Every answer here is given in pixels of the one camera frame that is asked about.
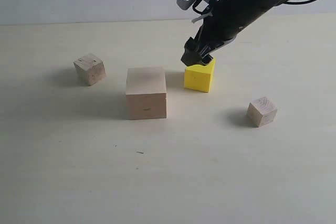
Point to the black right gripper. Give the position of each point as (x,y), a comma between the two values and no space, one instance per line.
(229,17)

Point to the yellow cube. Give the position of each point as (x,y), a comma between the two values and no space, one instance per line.
(199,78)

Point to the large wooden cube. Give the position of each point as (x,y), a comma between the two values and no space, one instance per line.
(146,93)

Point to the medium wooden cube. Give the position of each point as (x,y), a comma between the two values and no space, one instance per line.
(90,69)

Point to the small wooden cube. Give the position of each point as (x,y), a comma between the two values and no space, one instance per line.
(261,111)

